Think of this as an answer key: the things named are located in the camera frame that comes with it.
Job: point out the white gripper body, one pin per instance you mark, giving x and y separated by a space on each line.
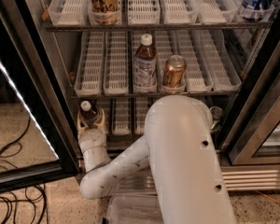
90 138

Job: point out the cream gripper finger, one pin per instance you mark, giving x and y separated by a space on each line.
81 126
101 121

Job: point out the small brown tea bottle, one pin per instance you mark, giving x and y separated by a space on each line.
89 113

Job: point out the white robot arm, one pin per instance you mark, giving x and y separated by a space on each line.
178 148

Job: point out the glass fridge door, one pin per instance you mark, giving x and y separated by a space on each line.
37 138

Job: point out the tall brown tea bottle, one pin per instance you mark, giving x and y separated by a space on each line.
144 66

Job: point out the gold can top shelf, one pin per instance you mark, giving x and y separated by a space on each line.
104 12

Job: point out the steel fridge base grille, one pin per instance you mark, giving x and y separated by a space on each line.
255 176

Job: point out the clear plastic bin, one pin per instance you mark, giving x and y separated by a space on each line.
134 209

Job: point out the gold drink can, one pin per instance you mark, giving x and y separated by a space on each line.
174 71

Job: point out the green drink can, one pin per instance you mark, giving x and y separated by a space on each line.
217 114

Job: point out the middle wire shelf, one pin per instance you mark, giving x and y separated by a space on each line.
155 94

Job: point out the wire shelf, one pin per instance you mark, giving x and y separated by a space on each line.
155 94
159 27

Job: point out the right fridge door frame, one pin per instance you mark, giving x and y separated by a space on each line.
251 131

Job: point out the top wire shelf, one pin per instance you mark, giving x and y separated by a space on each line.
159 27

